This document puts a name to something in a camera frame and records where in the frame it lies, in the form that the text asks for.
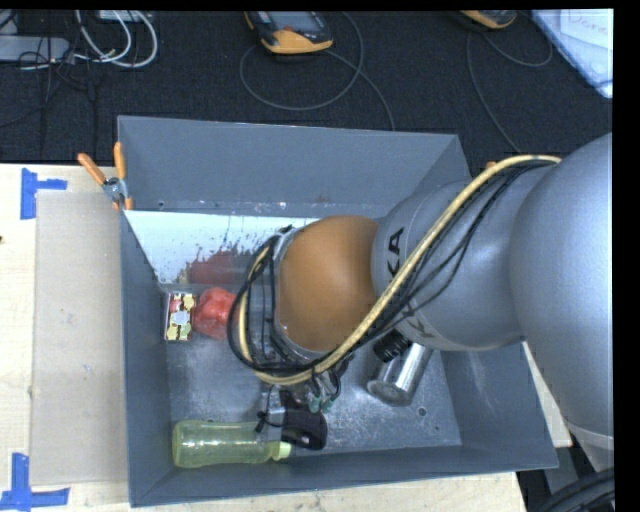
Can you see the yellow-green clear plastic bottle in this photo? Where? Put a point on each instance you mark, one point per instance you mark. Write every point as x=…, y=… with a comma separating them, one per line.
x=215, y=445

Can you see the pale cardboard board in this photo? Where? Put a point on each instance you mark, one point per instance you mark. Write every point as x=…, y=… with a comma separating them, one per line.
x=77, y=340

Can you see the small red and yellow box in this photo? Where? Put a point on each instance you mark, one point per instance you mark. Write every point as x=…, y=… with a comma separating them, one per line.
x=179, y=317

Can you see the silver metal bottle black cap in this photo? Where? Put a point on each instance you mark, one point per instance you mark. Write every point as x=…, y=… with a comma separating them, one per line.
x=402, y=377

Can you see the red soft toy food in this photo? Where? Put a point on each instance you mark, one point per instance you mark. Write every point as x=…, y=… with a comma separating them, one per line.
x=214, y=314

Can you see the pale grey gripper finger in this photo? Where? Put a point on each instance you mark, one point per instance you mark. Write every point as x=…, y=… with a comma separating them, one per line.
x=276, y=417

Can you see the grey metal bin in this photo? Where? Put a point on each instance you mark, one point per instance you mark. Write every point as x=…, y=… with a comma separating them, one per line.
x=280, y=165

